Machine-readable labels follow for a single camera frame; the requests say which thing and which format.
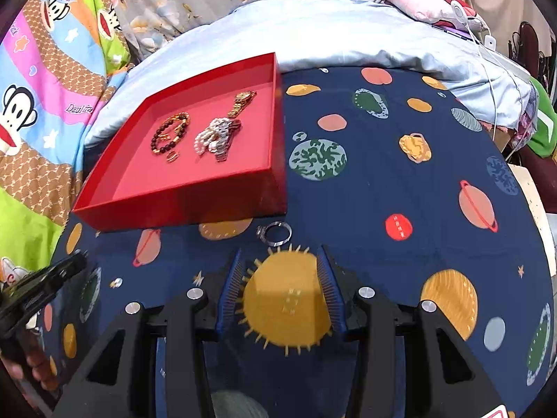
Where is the silver blue-dial wristwatch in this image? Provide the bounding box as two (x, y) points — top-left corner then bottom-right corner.
(208, 118), (242, 162)

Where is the colourful cartoon monkey blanket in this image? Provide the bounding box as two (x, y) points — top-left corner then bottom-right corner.
(1, 0), (130, 286)

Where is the red cardboard tray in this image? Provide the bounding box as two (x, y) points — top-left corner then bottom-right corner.
(73, 53), (287, 231)

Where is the person's left hand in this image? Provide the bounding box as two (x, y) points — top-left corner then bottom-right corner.
(1, 330), (58, 392)

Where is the pink cartoon pillow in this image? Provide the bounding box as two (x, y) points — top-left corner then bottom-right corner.
(386, 0), (489, 33)

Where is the light blue pillow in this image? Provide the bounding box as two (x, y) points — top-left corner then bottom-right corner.
(84, 0), (539, 147)

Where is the dark wooden bead bracelet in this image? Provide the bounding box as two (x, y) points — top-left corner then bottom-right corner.
(150, 111), (192, 156)

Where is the navy planet-print cloth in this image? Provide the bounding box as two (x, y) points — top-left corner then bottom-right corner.
(39, 67), (554, 417)

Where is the gold hoop earring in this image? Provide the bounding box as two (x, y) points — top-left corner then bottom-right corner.
(166, 150), (179, 162)

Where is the silver stone ring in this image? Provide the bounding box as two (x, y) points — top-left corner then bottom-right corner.
(256, 220), (294, 247)

